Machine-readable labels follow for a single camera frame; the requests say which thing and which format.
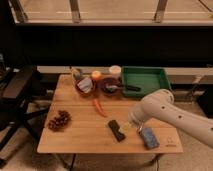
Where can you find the dark purple bowl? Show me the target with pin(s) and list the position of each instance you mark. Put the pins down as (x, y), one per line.
(108, 81)

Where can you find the blue sponge cloth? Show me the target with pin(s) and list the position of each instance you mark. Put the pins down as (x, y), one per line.
(149, 138)

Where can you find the red bowl with cloth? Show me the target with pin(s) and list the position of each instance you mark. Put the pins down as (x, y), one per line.
(85, 86)

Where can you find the black office chair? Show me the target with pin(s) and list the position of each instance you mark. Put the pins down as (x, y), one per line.
(16, 92)

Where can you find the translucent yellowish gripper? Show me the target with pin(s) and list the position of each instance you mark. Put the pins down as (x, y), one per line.
(126, 127)

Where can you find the black handled utensil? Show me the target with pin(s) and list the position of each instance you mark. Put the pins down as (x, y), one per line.
(127, 87)

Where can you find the orange fruit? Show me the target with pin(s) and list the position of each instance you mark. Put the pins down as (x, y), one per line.
(96, 75)

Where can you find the black eraser block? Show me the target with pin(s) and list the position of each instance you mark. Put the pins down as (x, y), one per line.
(113, 125)

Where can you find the green plastic tray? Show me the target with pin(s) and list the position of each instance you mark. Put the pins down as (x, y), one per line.
(148, 79)

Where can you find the glass jar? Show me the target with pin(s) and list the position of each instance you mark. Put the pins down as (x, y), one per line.
(77, 73)

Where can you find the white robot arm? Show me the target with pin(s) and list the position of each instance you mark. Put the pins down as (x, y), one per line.
(160, 105)

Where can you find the bunch of dark grapes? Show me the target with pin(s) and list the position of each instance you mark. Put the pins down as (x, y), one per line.
(59, 122)

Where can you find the white cup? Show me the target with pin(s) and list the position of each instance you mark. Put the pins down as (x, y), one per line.
(115, 71)

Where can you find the orange carrot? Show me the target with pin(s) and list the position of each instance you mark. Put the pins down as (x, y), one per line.
(98, 107)

